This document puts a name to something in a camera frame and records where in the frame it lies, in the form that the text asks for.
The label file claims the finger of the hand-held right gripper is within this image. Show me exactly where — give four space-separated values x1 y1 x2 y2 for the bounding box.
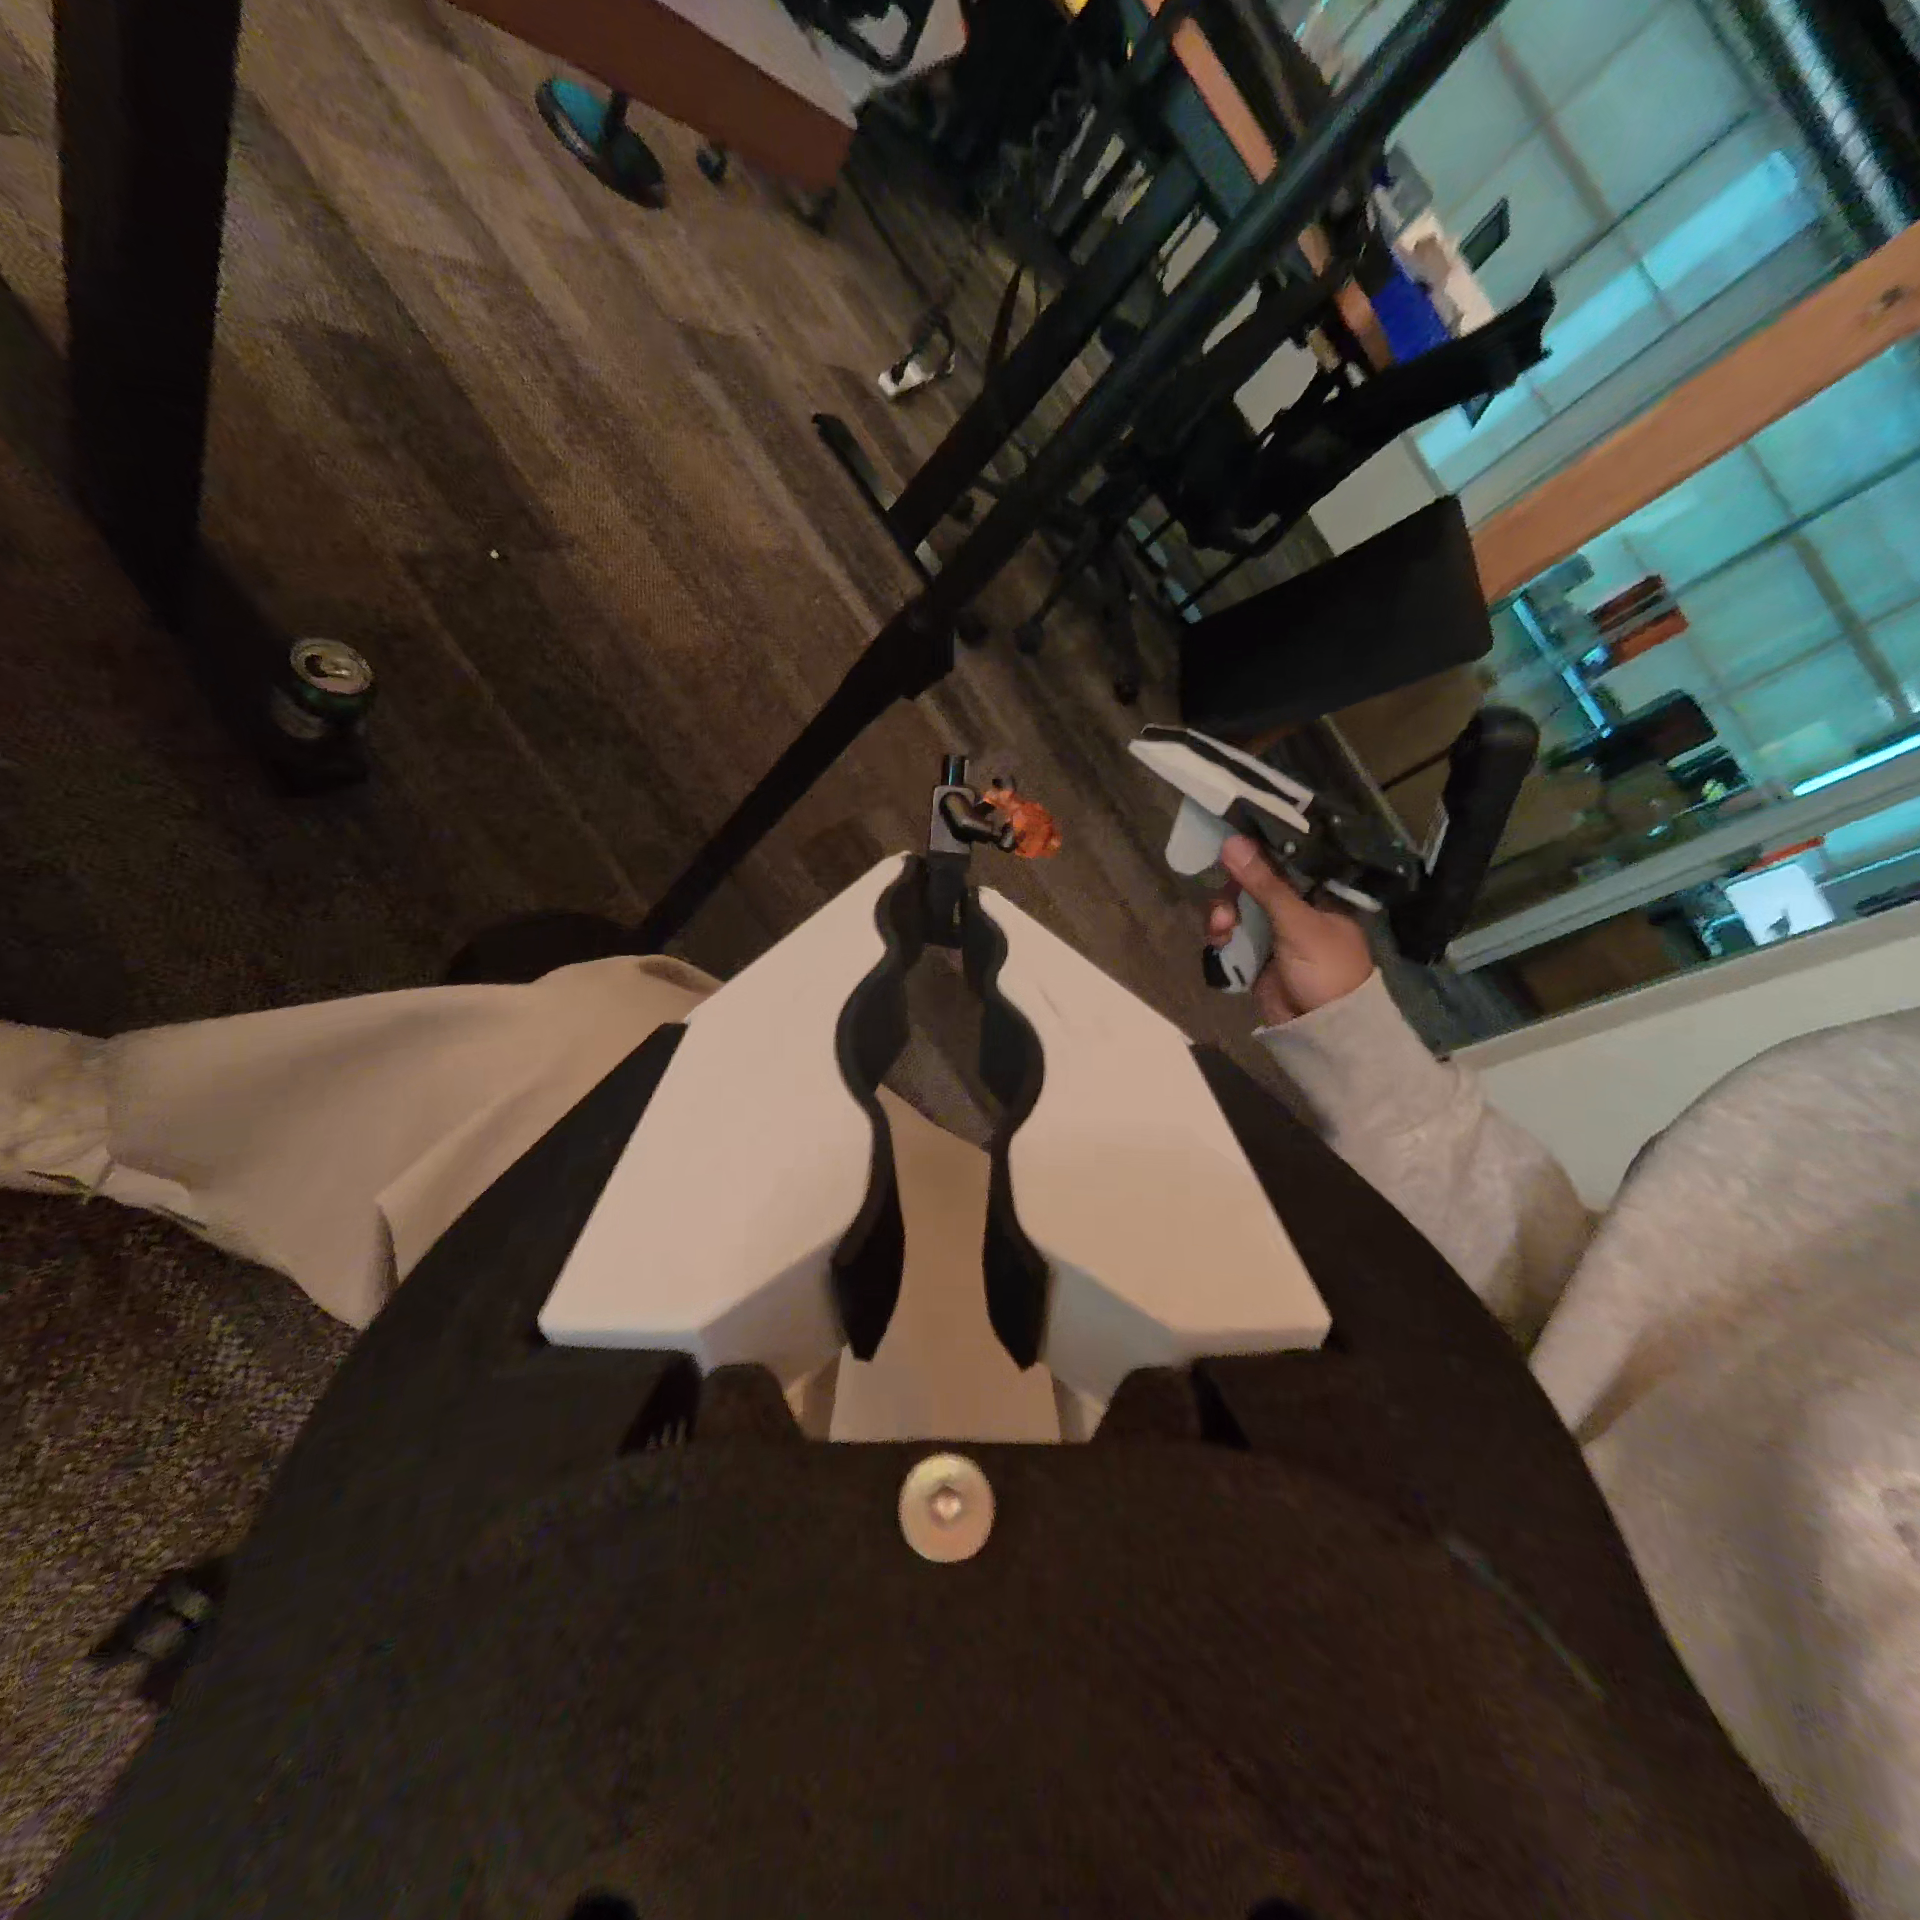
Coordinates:
1142 725 1320 825
1126 743 1296 879

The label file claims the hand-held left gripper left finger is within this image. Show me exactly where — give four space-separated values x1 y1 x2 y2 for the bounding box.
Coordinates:
536 853 921 1404

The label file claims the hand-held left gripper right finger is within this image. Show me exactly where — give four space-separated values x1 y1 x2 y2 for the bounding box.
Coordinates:
971 884 1335 1404

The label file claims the flame head lego rider minifigure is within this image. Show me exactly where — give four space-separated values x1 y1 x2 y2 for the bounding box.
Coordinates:
928 755 1067 951

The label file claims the person's right forearm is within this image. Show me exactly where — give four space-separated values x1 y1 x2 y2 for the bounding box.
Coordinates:
1252 966 1596 1353

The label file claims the person's right hand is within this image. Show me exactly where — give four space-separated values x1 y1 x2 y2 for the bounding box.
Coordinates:
1208 837 1377 1031

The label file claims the black flat board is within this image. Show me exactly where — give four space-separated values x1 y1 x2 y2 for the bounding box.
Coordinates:
1174 497 1497 748

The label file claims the black sign stand pole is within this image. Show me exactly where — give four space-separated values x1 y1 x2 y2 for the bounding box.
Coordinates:
641 0 1508 951

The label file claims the person's leg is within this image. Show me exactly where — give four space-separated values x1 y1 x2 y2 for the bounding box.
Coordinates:
0 951 724 1330

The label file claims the person's grey hoodie torso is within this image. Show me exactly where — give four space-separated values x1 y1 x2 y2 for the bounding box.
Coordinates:
1529 1013 1920 1920

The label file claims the green drink can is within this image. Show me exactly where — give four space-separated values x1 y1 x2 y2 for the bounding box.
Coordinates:
267 635 376 785

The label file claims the teal chair base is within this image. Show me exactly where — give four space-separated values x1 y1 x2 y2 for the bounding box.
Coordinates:
534 75 671 212

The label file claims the black desk leg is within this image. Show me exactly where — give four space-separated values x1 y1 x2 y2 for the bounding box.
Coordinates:
52 0 244 605

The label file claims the wooden post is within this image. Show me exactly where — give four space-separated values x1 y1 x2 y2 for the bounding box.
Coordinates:
1470 223 1920 605

